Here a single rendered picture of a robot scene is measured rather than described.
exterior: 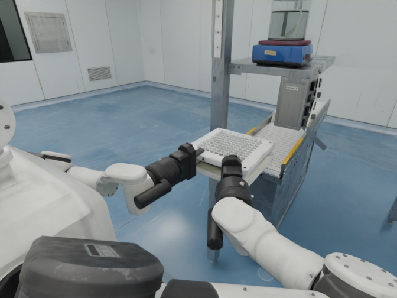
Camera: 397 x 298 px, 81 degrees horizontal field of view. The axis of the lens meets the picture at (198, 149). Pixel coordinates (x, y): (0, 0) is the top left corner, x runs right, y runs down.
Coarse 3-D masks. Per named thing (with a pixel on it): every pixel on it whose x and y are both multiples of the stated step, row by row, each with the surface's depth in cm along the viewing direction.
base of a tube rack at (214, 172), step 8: (264, 160) 82; (200, 168) 77; (208, 168) 77; (216, 168) 77; (256, 168) 77; (264, 168) 81; (208, 176) 76; (216, 176) 74; (256, 176) 76; (248, 184) 71
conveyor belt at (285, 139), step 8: (320, 104) 199; (264, 128) 151; (272, 128) 151; (280, 128) 151; (256, 136) 140; (264, 136) 140; (272, 136) 140; (280, 136) 140; (288, 136) 140; (296, 136) 140; (280, 144) 130; (288, 144) 130; (280, 152) 122; (288, 152) 122; (272, 160) 114; (280, 160) 114; (272, 168) 108; (280, 168) 108; (280, 176) 110
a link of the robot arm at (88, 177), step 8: (48, 160) 63; (56, 160) 63; (64, 168) 65; (72, 168) 66; (80, 168) 66; (72, 176) 63; (80, 176) 63; (88, 176) 63; (96, 176) 62; (88, 184) 62
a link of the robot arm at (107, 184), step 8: (112, 168) 60; (120, 168) 60; (128, 168) 60; (136, 168) 60; (144, 168) 60; (104, 176) 58; (112, 176) 58; (120, 176) 57; (128, 176) 57; (136, 176) 57; (144, 176) 58; (96, 184) 61; (104, 184) 60; (112, 184) 64; (128, 184) 57; (104, 192) 61; (112, 192) 64
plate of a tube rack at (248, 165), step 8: (208, 136) 89; (240, 136) 89; (248, 136) 89; (264, 144) 83; (272, 144) 83; (208, 152) 77; (256, 152) 77; (264, 152) 77; (208, 160) 74; (216, 160) 72; (248, 160) 72; (256, 160) 72; (248, 168) 68
